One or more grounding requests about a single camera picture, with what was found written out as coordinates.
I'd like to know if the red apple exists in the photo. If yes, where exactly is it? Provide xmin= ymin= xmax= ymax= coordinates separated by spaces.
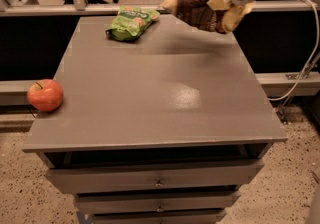
xmin=27 ymin=79 xmax=63 ymax=112

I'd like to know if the grey drawer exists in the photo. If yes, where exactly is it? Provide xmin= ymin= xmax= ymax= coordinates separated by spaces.
xmin=93 ymin=209 xmax=226 ymax=224
xmin=47 ymin=159 xmax=264 ymax=194
xmin=75 ymin=191 xmax=240 ymax=214

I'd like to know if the green rice chip bag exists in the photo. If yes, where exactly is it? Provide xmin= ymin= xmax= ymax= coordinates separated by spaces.
xmin=106 ymin=5 xmax=160 ymax=41

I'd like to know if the bottom grey drawer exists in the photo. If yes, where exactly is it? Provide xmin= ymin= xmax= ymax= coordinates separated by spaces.
xmin=93 ymin=209 xmax=226 ymax=224

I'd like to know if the middle grey drawer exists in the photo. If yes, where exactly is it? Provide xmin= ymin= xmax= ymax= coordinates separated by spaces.
xmin=75 ymin=191 xmax=240 ymax=214

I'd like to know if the brown chip bag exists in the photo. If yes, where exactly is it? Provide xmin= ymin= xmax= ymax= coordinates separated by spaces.
xmin=160 ymin=0 xmax=228 ymax=34

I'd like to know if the grey drawer cabinet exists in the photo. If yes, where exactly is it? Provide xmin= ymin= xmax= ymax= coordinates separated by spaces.
xmin=21 ymin=12 xmax=289 ymax=224

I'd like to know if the top grey drawer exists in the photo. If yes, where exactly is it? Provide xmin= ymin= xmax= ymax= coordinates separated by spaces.
xmin=47 ymin=159 xmax=264 ymax=194

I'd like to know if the white cable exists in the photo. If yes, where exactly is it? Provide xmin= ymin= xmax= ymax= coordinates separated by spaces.
xmin=268 ymin=0 xmax=320 ymax=102

